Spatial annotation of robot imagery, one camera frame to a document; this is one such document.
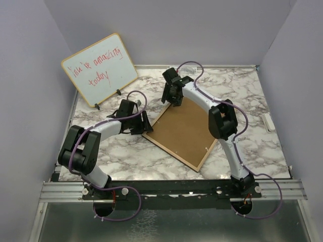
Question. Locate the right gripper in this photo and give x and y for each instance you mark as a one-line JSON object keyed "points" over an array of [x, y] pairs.
{"points": [[176, 102]]}

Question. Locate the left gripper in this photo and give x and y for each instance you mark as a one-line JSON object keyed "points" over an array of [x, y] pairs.
{"points": [[144, 126]]}

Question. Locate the wooden picture frame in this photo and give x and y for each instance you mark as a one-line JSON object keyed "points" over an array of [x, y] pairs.
{"points": [[176, 153]]}

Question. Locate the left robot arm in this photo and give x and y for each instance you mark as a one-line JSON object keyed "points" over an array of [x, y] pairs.
{"points": [[80, 148]]}

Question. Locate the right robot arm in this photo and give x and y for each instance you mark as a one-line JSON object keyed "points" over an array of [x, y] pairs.
{"points": [[222, 122]]}

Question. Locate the white remote label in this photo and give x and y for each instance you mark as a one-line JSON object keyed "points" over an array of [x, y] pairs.
{"points": [[188, 71]]}

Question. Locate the whiteboard with red writing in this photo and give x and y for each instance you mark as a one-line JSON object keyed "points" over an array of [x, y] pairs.
{"points": [[100, 70]]}

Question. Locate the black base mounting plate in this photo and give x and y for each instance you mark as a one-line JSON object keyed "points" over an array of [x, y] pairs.
{"points": [[128, 198]]}

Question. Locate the aluminium rail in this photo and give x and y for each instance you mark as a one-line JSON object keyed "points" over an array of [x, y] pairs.
{"points": [[287, 189]]}

